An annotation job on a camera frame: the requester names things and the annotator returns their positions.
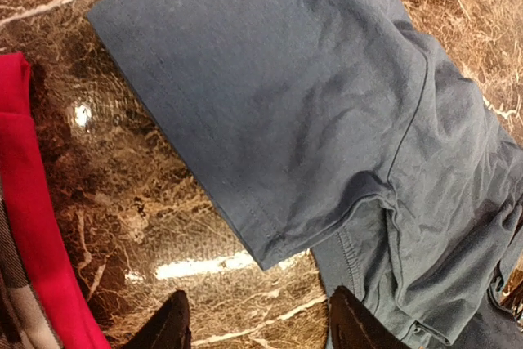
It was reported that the folded red t-shirt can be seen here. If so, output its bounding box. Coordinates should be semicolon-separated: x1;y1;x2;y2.
1;53;109;348

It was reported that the blue garment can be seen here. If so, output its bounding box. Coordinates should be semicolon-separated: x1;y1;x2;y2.
87;0;522;348

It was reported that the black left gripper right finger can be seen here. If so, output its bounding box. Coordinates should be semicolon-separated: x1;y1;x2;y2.
329;285;409;349

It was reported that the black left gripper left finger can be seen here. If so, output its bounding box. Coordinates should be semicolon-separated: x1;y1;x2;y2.
123;290;191;349

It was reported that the black white plaid shirt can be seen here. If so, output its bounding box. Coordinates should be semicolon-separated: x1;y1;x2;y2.
1;202;62;348

